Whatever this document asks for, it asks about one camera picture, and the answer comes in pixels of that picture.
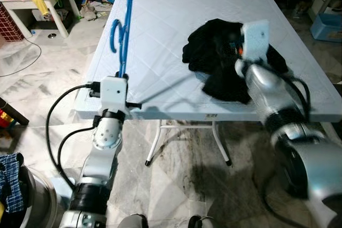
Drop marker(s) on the red toy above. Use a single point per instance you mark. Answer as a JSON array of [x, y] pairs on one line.
[[4, 118]]

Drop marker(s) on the blue plastic hanger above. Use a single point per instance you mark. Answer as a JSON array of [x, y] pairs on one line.
[[124, 62]]

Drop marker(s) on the toy pile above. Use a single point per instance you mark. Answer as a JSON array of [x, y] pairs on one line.
[[96, 9]]

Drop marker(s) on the black garment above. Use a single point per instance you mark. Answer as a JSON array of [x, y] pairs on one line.
[[208, 52]]

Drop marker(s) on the grey right robot foot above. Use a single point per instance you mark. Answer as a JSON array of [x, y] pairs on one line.
[[202, 222]]

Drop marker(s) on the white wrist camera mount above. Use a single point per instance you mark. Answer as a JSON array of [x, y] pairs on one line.
[[114, 93], [256, 41]]

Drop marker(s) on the grey robot foot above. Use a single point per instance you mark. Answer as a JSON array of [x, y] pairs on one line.
[[133, 221], [202, 222]]

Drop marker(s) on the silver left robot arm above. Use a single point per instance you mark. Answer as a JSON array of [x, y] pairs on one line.
[[104, 142]]

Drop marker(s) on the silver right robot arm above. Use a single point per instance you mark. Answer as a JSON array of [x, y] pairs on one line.
[[299, 153]]

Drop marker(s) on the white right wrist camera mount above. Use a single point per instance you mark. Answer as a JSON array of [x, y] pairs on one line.
[[256, 41]]

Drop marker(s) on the small white side table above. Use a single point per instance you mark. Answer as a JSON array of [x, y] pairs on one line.
[[21, 4]]

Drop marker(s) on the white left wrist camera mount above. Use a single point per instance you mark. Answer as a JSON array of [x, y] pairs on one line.
[[114, 93]]

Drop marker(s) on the blue plastic basin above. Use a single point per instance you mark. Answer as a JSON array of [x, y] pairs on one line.
[[327, 28]]

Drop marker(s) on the red tiled pillar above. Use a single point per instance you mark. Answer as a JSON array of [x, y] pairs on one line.
[[10, 22]]

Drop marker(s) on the blue plaid cloth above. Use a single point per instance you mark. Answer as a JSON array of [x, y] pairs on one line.
[[10, 185]]

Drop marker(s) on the yellow cloth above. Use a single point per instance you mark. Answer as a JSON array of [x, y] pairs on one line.
[[41, 6]]

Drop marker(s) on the grey left robot foot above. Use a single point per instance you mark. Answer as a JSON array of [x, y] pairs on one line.
[[133, 221]]

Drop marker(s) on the round floor drain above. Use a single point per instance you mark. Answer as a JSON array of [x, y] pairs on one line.
[[52, 34]]

